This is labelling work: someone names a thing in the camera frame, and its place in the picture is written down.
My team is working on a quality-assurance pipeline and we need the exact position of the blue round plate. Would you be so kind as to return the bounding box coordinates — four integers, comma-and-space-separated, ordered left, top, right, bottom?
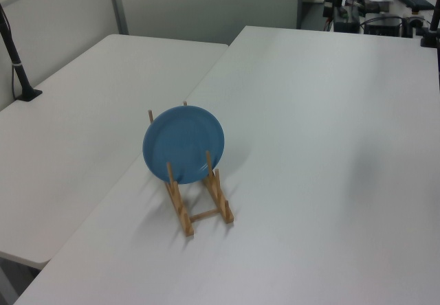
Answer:
142, 105, 226, 185

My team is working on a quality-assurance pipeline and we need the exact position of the wooden plate rack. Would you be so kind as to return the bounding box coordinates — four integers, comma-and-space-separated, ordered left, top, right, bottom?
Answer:
147, 101, 235, 238

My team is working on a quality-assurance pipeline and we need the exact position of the black electronics box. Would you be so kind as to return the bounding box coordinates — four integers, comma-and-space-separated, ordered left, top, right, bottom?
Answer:
364, 16, 404, 37

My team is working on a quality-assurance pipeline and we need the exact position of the black camera stand with clamp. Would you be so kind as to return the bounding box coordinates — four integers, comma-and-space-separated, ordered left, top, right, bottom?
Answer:
419, 0, 440, 48

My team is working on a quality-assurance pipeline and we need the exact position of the black clamped camera pole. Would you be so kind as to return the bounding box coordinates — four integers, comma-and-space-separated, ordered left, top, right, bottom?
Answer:
0, 2, 43, 102

